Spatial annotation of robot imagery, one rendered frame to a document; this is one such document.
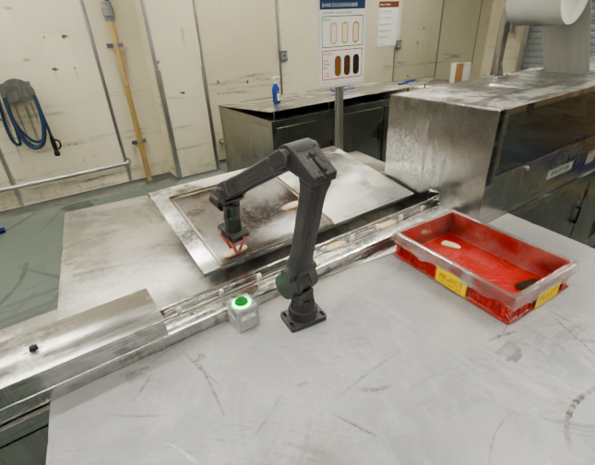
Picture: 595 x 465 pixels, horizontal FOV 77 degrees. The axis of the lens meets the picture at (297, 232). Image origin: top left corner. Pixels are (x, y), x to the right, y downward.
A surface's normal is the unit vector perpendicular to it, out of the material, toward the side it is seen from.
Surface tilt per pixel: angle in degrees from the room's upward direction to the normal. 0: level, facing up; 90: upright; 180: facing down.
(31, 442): 90
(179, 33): 90
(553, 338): 0
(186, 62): 90
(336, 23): 90
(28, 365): 0
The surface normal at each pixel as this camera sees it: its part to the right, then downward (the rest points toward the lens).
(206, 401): -0.04, -0.87
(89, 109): 0.57, 0.37
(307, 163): 0.36, -0.50
